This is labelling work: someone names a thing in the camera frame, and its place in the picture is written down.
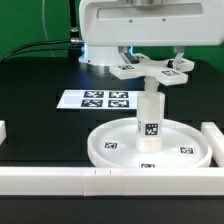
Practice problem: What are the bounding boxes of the white round table top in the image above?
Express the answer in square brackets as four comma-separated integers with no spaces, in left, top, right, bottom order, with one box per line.
[87,117,212,168]

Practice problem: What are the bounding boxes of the white front fence bar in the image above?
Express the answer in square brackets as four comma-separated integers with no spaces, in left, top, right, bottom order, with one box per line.
[0,167,224,196]

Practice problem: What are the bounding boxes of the white right fence bar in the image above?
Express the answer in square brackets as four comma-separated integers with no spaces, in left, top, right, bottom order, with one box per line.
[201,122,224,168]

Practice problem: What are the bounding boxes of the white cross-shaped table base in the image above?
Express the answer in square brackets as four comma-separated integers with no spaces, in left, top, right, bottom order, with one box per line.
[109,53,194,90]

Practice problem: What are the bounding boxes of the thin white cable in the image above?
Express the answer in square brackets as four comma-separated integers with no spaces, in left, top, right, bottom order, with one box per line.
[41,0,56,58]

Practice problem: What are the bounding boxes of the white left fence bar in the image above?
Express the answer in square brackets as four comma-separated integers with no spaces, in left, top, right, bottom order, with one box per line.
[0,121,6,145]

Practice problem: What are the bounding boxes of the black vertical cable connector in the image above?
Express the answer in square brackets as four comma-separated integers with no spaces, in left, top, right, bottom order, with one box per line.
[68,0,79,38]

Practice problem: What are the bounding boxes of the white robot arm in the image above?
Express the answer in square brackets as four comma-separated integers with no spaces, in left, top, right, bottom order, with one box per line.
[79,0,224,67]

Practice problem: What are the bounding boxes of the black cable pair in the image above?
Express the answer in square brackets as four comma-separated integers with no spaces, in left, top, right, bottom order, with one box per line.
[0,39,84,64]

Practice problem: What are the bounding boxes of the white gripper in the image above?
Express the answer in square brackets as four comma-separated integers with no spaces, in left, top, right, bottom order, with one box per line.
[79,0,224,69]

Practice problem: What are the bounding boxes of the white marker tag sheet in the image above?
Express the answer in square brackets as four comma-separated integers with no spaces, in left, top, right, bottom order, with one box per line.
[57,90,138,110]

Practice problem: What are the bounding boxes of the white fence bar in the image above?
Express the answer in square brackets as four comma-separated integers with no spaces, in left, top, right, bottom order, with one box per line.
[0,121,6,145]
[0,167,224,196]
[201,122,224,168]

